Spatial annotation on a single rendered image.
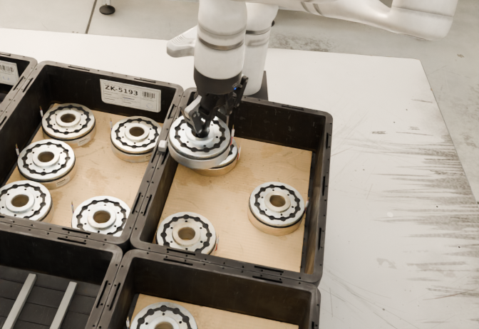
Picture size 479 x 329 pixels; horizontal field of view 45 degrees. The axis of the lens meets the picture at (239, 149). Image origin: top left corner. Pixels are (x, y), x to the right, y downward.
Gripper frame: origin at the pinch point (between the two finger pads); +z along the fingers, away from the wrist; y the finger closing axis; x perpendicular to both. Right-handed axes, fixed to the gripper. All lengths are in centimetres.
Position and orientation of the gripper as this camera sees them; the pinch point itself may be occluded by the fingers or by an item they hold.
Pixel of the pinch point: (212, 127)
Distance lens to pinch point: 98.5
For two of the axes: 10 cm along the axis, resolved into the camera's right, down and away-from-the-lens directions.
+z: -1.0, 6.7, 7.3
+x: -7.4, -5.4, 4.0
